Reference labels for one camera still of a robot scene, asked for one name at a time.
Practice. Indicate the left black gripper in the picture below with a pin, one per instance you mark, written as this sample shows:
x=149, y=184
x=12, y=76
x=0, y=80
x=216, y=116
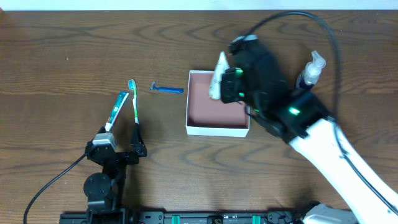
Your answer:
x=123, y=155

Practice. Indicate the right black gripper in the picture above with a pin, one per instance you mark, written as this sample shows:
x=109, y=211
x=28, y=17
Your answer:
x=231, y=85

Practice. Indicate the green white toothpaste tube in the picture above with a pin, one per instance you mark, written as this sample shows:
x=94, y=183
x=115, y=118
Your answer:
x=122, y=97

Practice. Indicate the clear pump bottle dark liquid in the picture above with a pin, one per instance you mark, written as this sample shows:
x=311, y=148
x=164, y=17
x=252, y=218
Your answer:
x=310, y=75

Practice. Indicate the white Pantene tube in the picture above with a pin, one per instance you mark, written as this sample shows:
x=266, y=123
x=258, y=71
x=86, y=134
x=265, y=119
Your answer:
x=215, y=85

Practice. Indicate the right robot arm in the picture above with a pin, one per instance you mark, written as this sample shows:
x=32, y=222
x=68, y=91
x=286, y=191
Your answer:
x=302, y=121

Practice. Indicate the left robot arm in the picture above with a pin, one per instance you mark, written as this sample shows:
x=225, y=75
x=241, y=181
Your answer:
x=104, y=190

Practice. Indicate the green white toothbrush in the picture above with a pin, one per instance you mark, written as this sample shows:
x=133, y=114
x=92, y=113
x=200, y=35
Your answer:
x=133, y=87

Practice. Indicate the blue disposable razor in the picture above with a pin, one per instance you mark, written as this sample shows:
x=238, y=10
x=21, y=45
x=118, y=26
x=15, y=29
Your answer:
x=166, y=89

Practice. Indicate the white cardboard box pink inside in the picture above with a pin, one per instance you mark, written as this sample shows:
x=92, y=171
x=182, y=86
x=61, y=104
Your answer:
x=208, y=117

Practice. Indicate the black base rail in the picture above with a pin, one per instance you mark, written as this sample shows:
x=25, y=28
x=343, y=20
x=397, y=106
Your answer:
x=158, y=217

